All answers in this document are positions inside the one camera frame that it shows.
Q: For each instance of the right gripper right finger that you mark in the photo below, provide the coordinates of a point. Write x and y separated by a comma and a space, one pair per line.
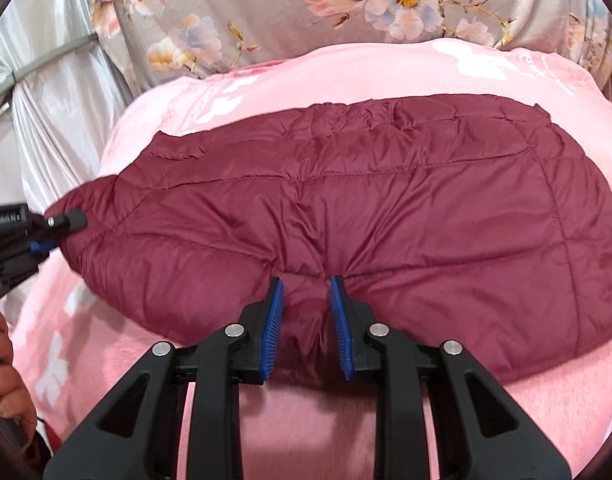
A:
437, 404

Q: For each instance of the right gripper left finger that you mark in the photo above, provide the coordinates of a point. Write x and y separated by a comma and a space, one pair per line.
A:
176, 413

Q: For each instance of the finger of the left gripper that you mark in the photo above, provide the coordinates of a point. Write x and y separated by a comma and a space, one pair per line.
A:
42, 246
69, 222

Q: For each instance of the maroon quilted down jacket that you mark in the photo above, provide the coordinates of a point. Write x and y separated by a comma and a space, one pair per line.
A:
455, 216

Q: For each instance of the person's left hand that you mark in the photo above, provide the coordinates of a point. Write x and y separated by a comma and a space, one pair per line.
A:
16, 403

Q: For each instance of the pink fleece blanket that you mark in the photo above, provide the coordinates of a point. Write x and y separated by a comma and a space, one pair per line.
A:
71, 347

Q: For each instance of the silver satin curtain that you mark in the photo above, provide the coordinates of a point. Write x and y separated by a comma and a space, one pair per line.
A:
65, 94

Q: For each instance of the grey floral bed sheet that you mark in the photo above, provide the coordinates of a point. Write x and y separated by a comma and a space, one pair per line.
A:
152, 41

